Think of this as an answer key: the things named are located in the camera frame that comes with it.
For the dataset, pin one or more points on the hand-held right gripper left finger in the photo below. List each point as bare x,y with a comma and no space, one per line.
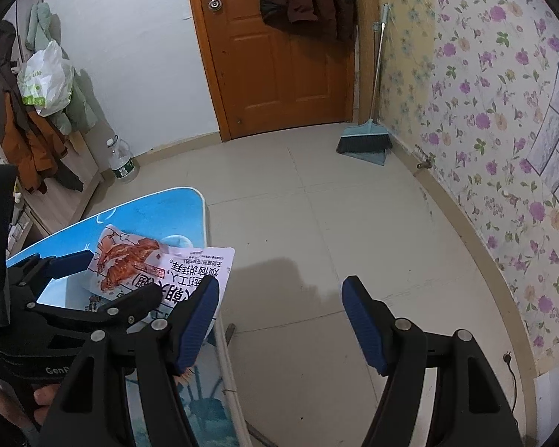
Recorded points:
198,326

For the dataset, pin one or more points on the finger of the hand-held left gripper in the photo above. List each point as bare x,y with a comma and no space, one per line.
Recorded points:
65,265
121,309

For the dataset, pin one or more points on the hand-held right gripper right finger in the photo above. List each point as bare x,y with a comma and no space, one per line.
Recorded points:
368,326

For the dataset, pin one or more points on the white red snack packet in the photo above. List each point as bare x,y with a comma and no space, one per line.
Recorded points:
130,256

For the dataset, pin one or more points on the scenic printed desktop table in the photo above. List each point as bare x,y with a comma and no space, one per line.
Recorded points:
121,205

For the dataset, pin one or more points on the person's left hand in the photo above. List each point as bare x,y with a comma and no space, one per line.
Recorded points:
44,393

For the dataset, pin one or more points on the light wooden wardrobe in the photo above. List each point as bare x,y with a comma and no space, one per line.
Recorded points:
60,205

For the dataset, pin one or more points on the brown orange jacket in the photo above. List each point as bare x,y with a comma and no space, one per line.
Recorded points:
32,149

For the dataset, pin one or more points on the large clear water bottle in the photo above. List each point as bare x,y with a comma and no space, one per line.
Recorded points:
122,163

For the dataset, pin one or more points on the blue dustpan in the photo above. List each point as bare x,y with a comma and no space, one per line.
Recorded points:
375,158

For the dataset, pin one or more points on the white green plastic bag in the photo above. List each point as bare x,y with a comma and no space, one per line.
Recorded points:
46,79

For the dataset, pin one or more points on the blue broom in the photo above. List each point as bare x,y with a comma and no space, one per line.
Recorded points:
363,137

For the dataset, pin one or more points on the pale green jacket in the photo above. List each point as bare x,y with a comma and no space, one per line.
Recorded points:
39,23

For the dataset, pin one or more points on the brown wooden door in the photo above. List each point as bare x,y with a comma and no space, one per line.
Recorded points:
270,79

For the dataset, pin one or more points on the metal door knob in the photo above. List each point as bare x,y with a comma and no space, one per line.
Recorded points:
215,4

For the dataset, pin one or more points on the wall water tap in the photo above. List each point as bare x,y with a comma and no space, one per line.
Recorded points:
425,164

